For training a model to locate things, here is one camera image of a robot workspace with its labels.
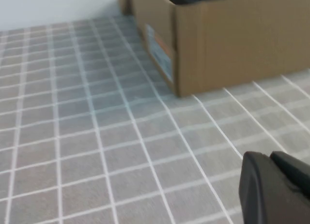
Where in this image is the grey white-grid tablecloth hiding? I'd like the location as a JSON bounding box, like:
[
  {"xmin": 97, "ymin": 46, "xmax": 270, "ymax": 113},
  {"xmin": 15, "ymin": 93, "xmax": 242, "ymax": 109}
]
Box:
[{"xmin": 0, "ymin": 15, "xmax": 310, "ymax": 224}]

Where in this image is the brown cardboard shoe box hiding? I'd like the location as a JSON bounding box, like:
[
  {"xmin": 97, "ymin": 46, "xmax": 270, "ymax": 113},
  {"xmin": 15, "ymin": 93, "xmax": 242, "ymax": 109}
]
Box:
[{"xmin": 117, "ymin": 0, "xmax": 310, "ymax": 98}]

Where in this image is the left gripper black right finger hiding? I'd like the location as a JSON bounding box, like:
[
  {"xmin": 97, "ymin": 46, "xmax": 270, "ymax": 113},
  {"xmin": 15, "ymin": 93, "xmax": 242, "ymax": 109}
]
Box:
[{"xmin": 270, "ymin": 150, "xmax": 310, "ymax": 199}]

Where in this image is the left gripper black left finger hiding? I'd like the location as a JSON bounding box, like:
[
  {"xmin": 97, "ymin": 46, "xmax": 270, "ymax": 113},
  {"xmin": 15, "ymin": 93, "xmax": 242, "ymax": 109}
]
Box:
[{"xmin": 239, "ymin": 151, "xmax": 310, "ymax": 224}]

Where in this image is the white orange box label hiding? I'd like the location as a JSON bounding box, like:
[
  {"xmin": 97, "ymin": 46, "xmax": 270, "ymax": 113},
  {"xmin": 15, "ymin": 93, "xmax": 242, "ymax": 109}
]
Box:
[{"xmin": 144, "ymin": 24, "xmax": 174, "ymax": 84}]

